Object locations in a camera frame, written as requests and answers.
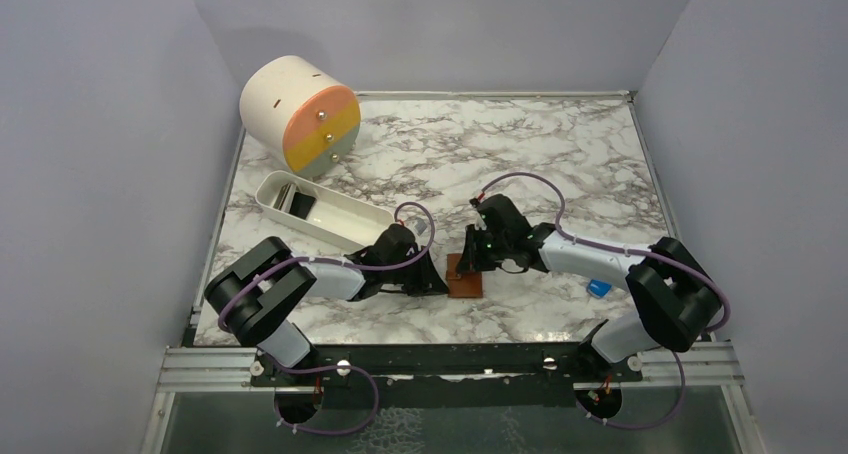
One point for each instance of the small blue object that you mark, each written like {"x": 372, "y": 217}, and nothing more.
{"x": 598, "y": 289}

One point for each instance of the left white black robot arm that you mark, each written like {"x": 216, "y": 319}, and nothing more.
{"x": 254, "y": 296}

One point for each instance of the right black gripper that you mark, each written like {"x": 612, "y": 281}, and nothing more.
{"x": 471, "y": 260}

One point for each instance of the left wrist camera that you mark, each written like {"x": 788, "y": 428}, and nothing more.
{"x": 420, "y": 226}

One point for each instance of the round cream drawer cabinet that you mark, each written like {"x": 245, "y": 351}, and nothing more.
{"x": 303, "y": 116}

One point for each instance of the white rectangular plastic tray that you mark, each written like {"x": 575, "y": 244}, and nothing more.
{"x": 336, "y": 219}

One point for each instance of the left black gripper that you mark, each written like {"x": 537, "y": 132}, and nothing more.
{"x": 428, "y": 279}

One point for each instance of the stack of cards in tray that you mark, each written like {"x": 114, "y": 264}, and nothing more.
{"x": 291, "y": 200}

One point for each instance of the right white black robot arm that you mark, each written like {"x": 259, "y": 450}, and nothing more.
{"x": 674, "y": 303}

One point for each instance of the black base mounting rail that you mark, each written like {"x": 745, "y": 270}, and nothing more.
{"x": 358, "y": 377}

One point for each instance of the brown leather card holder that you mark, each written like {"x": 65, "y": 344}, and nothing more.
{"x": 462, "y": 285}

